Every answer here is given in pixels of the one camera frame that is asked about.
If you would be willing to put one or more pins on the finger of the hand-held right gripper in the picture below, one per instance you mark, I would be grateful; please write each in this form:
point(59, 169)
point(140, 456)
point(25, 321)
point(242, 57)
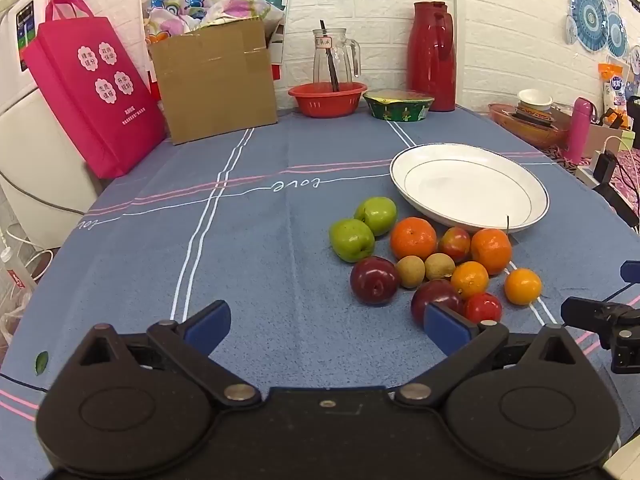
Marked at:
point(631, 271)
point(592, 312)

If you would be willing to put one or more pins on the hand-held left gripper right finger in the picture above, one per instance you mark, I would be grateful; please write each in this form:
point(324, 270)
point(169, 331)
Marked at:
point(447, 325)

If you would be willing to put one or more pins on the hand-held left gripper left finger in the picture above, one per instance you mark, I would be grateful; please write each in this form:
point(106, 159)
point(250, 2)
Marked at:
point(210, 322)

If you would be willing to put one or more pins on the dark red plum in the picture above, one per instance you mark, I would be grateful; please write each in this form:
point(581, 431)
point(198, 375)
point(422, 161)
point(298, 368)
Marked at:
point(374, 280)
point(432, 292)

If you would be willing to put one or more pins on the small red tomato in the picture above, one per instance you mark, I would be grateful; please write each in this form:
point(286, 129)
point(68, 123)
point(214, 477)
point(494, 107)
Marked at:
point(482, 307)

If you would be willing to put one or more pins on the small orange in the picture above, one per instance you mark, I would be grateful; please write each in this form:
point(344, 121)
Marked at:
point(470, 278)
point(522, 286)

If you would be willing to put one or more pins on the small red yellow apple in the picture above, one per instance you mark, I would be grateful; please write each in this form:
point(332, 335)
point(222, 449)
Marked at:
point(454, 244)

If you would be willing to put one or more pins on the large orange with stem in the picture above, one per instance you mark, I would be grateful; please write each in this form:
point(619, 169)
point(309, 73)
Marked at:
point(491, 251)

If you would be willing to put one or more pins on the green apple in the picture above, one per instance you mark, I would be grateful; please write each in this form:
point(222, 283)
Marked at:
point(351, 239)
point(376, 215)

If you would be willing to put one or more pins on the white round plate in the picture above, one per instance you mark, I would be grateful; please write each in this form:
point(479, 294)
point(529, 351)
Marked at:
point(465, 185)

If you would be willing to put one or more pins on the black charger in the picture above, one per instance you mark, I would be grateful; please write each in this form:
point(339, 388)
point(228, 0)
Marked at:
point(605, 167)

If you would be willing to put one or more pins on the patterned pink cloth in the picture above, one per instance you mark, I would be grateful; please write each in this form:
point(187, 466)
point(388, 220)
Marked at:
point(557, 155)

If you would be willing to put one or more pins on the pink bottle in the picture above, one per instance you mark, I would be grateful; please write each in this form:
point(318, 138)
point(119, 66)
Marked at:
point(578, 130)

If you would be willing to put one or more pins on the green leaf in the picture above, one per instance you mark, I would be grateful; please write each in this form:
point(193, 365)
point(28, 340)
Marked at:
point(41, 362)

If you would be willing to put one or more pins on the dark patterned container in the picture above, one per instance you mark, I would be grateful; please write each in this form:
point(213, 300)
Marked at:
point(535, 116)

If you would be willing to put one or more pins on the orange snack packet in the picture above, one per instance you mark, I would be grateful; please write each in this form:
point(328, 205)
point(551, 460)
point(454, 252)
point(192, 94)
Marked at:
point(614, 87)

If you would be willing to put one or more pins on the plastic bottle with red label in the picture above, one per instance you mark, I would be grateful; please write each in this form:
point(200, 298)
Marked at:
point(17, 275)

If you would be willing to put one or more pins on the white cup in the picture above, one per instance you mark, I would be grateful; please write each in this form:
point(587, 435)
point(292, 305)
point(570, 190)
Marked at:
point(535, 97)

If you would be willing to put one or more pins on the green instant noodle bowl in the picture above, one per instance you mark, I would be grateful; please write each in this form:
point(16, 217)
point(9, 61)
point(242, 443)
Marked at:
point(395, 110)

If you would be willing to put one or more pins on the white appliance cabinet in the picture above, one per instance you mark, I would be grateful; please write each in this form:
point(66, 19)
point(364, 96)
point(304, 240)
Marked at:
point(35, 170)

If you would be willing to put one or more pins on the cardboard box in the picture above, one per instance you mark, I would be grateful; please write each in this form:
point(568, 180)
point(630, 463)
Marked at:
point(215, 90)

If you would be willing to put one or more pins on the pink tote bag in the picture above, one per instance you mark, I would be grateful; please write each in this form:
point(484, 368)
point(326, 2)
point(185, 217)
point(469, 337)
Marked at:
point(95, 110)

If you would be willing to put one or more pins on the red plastic basket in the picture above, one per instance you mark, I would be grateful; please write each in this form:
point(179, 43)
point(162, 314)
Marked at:
point(325, 105)

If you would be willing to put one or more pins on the red thermos jug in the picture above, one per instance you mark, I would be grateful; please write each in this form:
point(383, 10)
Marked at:
point(427, 60)

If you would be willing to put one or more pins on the glass pitcher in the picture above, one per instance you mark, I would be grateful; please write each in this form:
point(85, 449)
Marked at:
point(322, 70)

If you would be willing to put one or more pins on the metal stirring stick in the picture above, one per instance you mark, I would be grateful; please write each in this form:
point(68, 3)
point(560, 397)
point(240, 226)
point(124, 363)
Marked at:
point(331, 67)

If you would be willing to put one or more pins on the floral cloth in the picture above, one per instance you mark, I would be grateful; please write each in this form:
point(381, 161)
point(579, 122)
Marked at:
point(225, 7)

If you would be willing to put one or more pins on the white water purifier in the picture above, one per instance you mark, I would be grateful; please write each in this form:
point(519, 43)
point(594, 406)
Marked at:
point(25, 35)

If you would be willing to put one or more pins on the blue patterned wall fan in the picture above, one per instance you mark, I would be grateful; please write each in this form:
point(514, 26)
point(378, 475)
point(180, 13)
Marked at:
point(589, 17)
point(616, 35)

